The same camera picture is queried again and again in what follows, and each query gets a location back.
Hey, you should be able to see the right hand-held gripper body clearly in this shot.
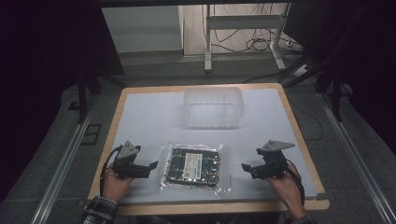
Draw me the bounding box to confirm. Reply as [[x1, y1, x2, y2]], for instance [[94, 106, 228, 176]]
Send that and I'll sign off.
[[251, 139, 296, 181]]

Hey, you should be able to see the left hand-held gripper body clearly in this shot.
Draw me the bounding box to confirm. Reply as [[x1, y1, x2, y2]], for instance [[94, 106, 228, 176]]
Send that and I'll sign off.
[[111, 140, 151, 180]]

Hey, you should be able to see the clear packet of dark snacks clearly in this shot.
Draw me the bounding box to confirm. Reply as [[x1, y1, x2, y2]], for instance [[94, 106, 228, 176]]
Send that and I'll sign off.
[[159, 142, 233, 196]]

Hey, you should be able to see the clear plastic container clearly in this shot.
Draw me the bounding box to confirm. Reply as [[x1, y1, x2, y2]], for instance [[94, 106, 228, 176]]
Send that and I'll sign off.
[[182, 86, 244, 131]]

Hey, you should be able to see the person's left hand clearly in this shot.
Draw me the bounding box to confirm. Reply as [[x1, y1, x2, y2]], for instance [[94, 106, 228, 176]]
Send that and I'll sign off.
[[101, 163, 135, 203]]

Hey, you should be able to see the person's right hand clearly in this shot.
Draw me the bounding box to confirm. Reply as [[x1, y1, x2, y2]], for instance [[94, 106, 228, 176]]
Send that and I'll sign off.
[[266, 163, 308, 220]]

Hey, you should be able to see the white table mat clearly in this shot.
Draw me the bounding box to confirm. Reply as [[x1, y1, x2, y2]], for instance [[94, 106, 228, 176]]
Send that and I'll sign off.
[[105, 88, 319, 205]]

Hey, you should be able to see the black floor plate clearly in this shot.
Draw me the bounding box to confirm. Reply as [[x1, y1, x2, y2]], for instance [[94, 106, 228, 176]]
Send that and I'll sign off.
[[80, 123, 103, 146]]

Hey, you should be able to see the black metal stand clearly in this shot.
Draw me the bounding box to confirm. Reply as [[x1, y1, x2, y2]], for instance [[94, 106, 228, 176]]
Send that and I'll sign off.
[[76, 71, 128, 125], [279, 6, 368, 123]]

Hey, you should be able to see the white power strip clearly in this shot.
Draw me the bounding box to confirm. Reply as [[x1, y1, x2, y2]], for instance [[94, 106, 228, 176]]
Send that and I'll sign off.
[[292, 63, 313, 78]]

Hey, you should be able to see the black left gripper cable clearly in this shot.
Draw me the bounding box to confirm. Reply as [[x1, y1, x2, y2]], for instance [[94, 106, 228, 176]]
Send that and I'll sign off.
[[99, 145, 123, 198]]

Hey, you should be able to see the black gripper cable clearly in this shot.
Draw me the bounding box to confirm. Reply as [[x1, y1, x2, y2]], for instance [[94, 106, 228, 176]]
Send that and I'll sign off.
[[285, 159, 306, 206], [99, 145, 123, 198]]

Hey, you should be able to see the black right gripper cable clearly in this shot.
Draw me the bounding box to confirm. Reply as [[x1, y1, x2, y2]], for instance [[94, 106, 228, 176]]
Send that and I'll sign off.
[[285, 159, 306, 206]]

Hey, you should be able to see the thin black floor cable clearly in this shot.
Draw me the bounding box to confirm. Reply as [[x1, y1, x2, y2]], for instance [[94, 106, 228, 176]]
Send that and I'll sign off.
[[289, 101, 324, 142]]

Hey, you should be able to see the aluminium floor rail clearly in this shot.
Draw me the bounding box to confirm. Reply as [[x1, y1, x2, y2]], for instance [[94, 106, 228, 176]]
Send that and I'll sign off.
[[29, 96, 98, 224], [317, 92, 396, 224]]

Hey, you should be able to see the tangle of black floor cables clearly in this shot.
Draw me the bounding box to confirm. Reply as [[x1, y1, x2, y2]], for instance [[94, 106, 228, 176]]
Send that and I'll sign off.
[[210, 3, 304, 54]]

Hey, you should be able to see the white metal desk frame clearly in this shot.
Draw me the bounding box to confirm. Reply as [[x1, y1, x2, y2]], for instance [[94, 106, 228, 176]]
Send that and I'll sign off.
[[203, 2, 292, 74]]

